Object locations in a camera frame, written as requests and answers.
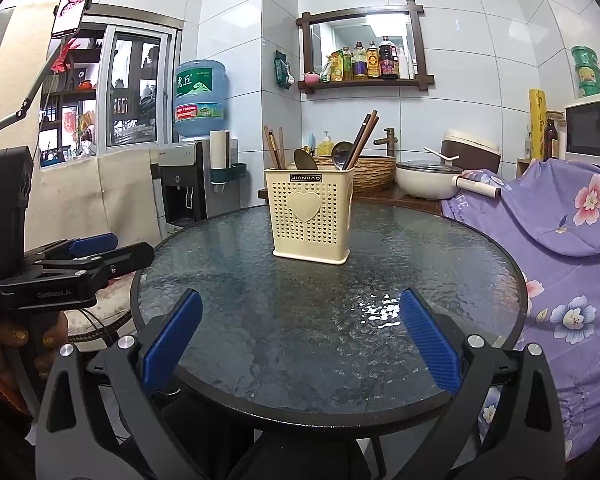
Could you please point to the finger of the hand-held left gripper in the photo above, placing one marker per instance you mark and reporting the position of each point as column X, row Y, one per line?
column 120, row 260
column 92, row 245

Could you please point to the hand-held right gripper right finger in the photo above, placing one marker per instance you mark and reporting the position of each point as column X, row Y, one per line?
column 430, row 340

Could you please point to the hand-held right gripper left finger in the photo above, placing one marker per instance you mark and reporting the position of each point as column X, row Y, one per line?
column 172, row 345

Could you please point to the cream perforated utensil holder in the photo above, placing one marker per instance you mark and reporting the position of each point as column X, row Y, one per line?
column 307, row 230

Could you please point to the person's left hand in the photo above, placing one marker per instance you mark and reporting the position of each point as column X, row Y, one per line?
column 0, row 350

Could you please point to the cream cloth cover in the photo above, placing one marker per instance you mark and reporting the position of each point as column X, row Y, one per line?
column 110, row 200

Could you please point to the white pinkish cloth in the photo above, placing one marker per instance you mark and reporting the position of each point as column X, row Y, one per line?
column 105, row 310

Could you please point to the water dispenser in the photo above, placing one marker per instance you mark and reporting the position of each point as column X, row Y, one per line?
column 180, row 185

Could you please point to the teal cup holder tray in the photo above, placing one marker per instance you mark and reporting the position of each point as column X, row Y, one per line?
column 230, row 172

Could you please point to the white paper cup tube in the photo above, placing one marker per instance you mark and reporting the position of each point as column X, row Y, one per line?
column 219, row 147

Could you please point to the sliding glass window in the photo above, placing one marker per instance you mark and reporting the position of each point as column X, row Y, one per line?
column 130, row 95

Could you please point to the white electric pot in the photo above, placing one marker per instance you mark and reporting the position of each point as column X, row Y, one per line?
column 425, row 185

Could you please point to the purple floral cloth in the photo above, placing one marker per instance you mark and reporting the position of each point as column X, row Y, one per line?
column 570, row 270

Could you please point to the white lint roller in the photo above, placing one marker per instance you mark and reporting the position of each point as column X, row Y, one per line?
column 480, row 187

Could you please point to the woven pattern wash basin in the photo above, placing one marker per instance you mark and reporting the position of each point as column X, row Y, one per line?
column 375, row 172

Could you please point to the blue water jug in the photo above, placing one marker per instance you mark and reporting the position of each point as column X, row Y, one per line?
column 200, row 95

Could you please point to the brown white rice cooker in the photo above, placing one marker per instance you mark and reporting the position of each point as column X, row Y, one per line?
column 472, row 152

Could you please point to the small wooden box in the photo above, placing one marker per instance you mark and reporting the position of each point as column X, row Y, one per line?
column 522, row 167

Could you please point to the bamboo style faucet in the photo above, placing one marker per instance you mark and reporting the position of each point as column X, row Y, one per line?
column 387, row 141

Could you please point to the yellow soap pump bottle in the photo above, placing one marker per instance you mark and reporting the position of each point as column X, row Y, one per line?
column 326, row 146

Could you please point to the blue toothbrush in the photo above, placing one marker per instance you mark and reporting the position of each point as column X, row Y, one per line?
column 311, row 141

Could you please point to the brown glass bottle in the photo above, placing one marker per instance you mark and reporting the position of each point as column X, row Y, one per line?
column 551, row 142

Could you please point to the yellow wrap roll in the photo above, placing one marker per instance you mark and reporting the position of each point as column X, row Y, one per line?
column 537, row 125

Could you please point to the smartphone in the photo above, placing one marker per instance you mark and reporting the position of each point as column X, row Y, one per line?
column 72, row 5

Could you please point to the white microwave oven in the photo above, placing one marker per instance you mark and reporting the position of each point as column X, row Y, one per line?
column 585, row 130

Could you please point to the pink bowl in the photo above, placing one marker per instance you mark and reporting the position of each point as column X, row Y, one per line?
column 312, row 79

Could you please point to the white bottle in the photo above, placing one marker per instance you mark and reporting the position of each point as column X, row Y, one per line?
column 403, row 64
column 412, row 66

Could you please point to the dark soy sauce bottle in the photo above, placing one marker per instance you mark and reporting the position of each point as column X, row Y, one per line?
column 388, row 60

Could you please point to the orange label bottle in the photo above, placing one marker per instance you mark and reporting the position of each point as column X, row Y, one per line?
column 373, row 61

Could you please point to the purple label bottle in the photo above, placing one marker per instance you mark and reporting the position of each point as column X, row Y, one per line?
column 360, row 62

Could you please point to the green oil bottle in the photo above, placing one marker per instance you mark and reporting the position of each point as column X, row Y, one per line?
column 347, row 64

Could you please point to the wooden framed mirror shelf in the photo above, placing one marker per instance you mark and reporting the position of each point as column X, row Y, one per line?
column 360, row 25

